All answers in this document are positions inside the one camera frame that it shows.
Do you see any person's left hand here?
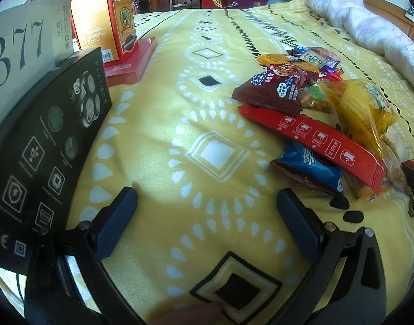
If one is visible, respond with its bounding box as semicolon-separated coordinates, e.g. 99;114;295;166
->
147;302;223;325

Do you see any yellow patterned bed sheet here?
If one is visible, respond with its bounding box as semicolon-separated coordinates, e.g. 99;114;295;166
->
0;0;414;325

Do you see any pink and white quilt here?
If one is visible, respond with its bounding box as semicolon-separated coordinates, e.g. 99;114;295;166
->
305;0;414;92

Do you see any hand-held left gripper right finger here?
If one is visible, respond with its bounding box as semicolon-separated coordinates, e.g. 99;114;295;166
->
271;188;388;325

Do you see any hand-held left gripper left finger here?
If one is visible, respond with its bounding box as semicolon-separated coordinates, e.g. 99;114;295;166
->
24;186;140;325

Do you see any red and orange upright box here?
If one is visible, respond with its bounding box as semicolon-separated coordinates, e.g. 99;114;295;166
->
67;0;140;64

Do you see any white box with label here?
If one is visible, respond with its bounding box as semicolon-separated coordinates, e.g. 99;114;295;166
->
0;0;72;90

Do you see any wooden headboard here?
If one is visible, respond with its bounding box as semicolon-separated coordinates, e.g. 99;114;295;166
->
361;0;414;51

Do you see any flat red box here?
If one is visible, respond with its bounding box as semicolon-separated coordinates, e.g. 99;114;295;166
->
102;37;157;82

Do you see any black box with white icons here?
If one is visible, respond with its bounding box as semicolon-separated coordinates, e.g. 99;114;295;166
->
0;47;113;275

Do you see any pile of assorted snack packets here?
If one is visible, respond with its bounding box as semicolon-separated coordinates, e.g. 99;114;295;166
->
232;45;414;202

